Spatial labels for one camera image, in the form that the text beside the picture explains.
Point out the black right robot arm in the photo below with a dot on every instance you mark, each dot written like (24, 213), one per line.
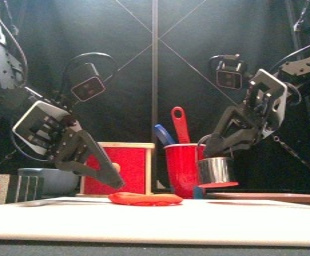
(305, 63)

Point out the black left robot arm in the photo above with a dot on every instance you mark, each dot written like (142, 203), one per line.
(1, 63)

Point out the red wooden drawer box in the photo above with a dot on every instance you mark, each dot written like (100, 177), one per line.
(131, 166)

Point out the red dough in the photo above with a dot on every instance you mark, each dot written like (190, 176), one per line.
(144, 199)

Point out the shiny steel toy pot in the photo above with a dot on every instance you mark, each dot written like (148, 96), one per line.
(215, 171)

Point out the grey flat utensil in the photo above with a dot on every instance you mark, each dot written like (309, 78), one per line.
(59, 201)

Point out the red plastic cup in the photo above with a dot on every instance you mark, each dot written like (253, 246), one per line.
(180, 171)

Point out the small blue block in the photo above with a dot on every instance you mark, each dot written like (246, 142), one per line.
(198, 192)

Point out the brown tray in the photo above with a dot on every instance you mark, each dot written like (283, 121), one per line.
(273, 197)

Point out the white cutting board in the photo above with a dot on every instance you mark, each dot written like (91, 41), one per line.
(152, 221)

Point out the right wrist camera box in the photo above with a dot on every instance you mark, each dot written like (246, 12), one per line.
(229, 75)

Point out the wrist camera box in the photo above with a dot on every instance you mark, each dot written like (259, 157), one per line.
(87, 85)
(229, 75)

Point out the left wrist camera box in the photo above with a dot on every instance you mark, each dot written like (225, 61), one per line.
(87, 85)

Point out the vertical metal frame pole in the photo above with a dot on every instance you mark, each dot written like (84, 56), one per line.
(155, 83)

